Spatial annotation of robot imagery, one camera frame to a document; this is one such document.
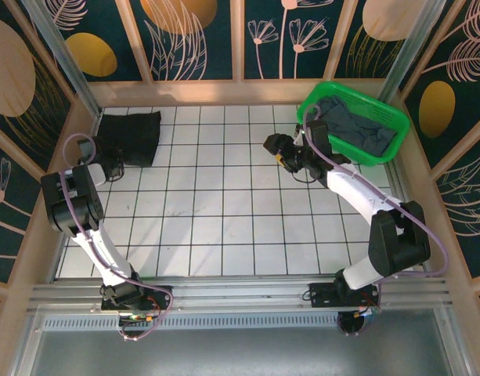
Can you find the dark charcoal t-shirt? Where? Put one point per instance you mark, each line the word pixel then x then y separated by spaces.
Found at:
pixel 138 137

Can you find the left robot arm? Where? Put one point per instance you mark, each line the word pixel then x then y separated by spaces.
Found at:
pixel 106 254

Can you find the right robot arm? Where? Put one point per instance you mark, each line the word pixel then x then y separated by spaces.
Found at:
pixel 357 192

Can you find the blue-grey t-shirt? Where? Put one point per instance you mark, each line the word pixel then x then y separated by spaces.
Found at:
pixel 353 125

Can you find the green plastic mesh basket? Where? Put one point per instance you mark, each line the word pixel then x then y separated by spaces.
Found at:
pixel 392 113

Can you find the aluminium frame post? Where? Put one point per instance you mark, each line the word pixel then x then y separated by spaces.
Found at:
pixel 63 58
pixel 408 51

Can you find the aluminium front rail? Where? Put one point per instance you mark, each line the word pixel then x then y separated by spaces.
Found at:
pixel 243 290

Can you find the grey metal base plate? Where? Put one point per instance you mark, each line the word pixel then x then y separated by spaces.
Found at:
pixel 243 352

